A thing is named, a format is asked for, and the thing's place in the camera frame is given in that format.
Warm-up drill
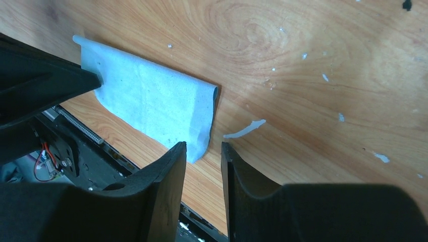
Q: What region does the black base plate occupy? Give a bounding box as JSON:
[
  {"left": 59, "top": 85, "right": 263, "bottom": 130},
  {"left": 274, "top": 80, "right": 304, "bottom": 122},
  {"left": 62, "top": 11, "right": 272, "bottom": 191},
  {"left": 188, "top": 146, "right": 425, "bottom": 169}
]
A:
[{"left": 0, "top": 100, "right": 231, "bottom": 242}]

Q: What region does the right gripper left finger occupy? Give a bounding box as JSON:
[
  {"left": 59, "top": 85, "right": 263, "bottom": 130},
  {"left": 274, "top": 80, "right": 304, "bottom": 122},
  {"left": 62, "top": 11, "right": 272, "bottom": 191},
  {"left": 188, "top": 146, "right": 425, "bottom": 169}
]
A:
[{"left": 1, "top": 142, "right": 186, "bottom": 241}]

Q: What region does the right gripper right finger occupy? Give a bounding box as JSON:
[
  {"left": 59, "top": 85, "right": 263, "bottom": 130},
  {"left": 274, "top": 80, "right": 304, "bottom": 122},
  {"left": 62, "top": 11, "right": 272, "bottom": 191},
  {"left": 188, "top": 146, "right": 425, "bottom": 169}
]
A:
[{"left": 221, "top": 142, "right": 427, "bottom": 241}]

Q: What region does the light blue lens cloth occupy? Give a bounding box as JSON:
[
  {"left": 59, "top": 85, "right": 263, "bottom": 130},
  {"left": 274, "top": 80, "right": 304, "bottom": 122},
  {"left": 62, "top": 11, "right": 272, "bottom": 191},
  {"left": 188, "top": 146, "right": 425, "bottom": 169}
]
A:
[{"left": 73, "top": 35, "right": 218, "bottom": 163}]

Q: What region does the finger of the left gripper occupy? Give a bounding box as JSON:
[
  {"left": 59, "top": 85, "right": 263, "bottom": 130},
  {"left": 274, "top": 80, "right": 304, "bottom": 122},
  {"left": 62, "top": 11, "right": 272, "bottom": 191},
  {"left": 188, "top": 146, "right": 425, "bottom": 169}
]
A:
[{"left": 1, "top": 34, "right": 101, "bottom": 127}]

